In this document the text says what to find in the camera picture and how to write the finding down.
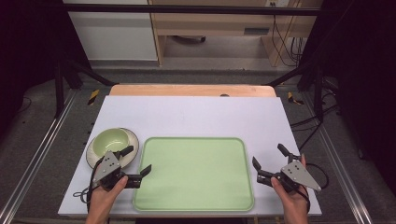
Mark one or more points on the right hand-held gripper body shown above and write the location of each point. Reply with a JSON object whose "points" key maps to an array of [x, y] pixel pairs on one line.
{"points": [[299, 174]]}

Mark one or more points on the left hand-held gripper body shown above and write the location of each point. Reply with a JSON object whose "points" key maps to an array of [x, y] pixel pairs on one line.
{"points": [[107, 169]]}

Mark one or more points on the pale green bowl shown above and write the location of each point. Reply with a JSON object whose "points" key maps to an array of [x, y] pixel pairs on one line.
{"points": [[134, 143]]}

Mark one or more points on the green tray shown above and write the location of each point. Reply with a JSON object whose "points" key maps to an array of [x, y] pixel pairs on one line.
{"points": [[193, 177]]}

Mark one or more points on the person's right hand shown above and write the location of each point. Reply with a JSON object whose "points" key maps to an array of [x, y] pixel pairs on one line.
{"points": [[291, 199]]}

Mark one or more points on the person's left hand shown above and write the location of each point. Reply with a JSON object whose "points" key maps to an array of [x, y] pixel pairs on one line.
{"points": [[104, 197]]}

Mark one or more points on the yellow and black tape strip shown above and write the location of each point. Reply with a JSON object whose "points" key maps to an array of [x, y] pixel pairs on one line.
{"points": [[93, 96], [292, 97]]}

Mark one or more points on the black metal stand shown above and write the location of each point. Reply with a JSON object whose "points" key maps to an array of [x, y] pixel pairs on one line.
{"points": [[59, 90], [317, 93]]}

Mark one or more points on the wooden table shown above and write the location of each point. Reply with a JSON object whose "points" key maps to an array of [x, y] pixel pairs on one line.
{"points": [[186, 90]]}

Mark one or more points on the dark curtain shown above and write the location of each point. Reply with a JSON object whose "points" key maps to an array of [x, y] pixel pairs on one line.
{"points": [[28, 40], [364, 77]]}

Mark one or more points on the white cabinet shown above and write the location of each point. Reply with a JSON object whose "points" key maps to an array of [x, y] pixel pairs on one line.
{"points": [[115, 34]]}

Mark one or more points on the wooden desk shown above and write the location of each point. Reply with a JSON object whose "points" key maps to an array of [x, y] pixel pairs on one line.
{"points": [[214, 23]]}

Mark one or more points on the metal floor rail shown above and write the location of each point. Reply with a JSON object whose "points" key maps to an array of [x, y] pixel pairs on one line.
{"points": [[337, 161], [37, 149]]}

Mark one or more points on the black horizontal frame bar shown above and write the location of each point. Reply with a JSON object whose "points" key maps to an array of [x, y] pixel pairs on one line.
{"points": [[186, 9]]}

